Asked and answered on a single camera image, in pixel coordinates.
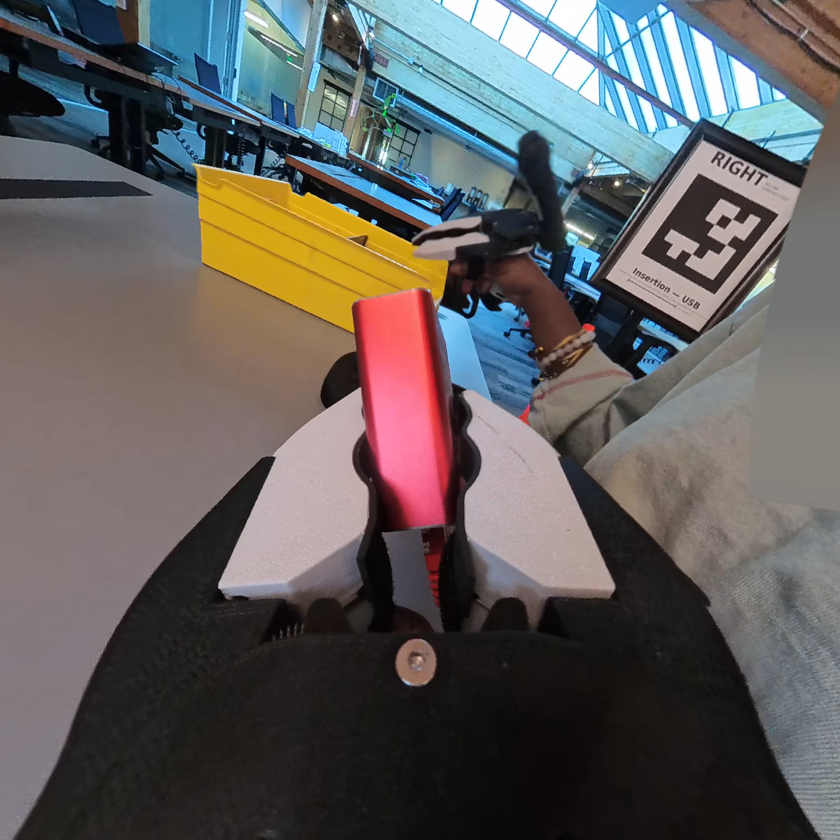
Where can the red ethernet splitter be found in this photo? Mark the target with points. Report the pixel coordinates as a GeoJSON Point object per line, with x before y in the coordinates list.
{"type": "Point", "coordinates": [407, 407]}

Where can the long wooden table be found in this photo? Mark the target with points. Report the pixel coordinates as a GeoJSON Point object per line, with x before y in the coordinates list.
{"type": "Point", "coordinates": [85, 62]}

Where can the black white marker sign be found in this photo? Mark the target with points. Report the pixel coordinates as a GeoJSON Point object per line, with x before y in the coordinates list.
{"type": "Point", "coordinates": [709, 229]}

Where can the grey desk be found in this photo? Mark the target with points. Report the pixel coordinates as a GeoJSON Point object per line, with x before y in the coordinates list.
{"type": "Point", "coordinates": [131, 361]}

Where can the black quilted wrist pad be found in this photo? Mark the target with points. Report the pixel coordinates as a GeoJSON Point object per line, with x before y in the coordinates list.
{"type": "Point", "coordinates": [338, 380]}

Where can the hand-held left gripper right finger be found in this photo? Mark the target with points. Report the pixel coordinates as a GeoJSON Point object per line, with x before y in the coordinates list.
{"type": "Point", "coordinates": [531, 525]}

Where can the yellow plastic bin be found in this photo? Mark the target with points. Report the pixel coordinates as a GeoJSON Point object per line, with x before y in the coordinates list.
{"type": "Point", "coordinates": [295, 256]}

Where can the person's right hand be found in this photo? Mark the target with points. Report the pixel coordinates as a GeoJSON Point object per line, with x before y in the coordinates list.
{"type": "Point", "coordinates": [525, 289]}

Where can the person's right forearm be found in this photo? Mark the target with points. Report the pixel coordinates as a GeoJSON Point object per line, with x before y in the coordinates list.
{"type": "Point", "coordinates": [577, 407]}

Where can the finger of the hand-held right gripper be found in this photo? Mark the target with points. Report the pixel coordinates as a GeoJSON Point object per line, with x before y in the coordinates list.
{"type": "Point", "coordinates": [446, 248]}
{"type": "Point", "coordinates": [459, 228]}

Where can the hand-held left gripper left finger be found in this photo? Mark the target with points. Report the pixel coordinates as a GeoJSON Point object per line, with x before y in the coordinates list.
{"type": "Point", "coordinates": [295, 525]}

